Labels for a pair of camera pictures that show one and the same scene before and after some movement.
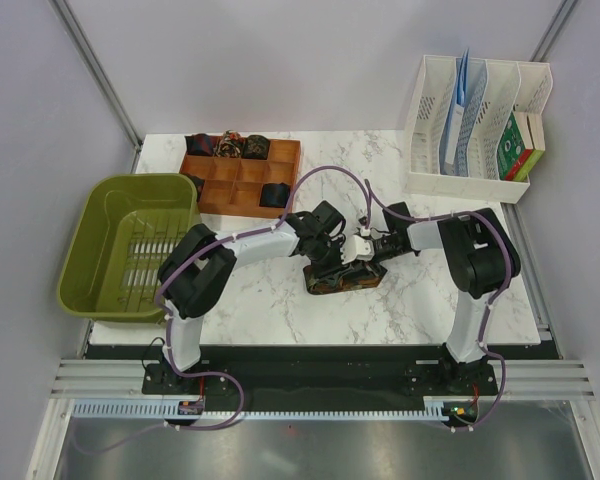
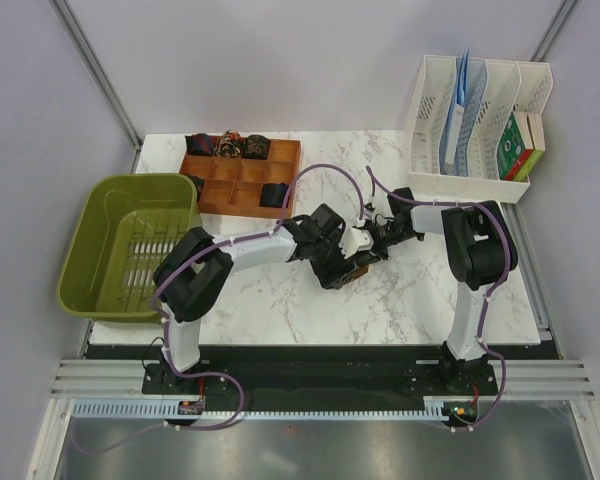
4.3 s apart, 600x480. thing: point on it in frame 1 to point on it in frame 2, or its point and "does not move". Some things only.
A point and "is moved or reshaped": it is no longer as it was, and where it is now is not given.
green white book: [510, 148] does not move
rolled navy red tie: [201, 143] does not move
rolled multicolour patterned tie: [230, 145] does not move
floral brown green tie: [362, 275] is moved or reshaped
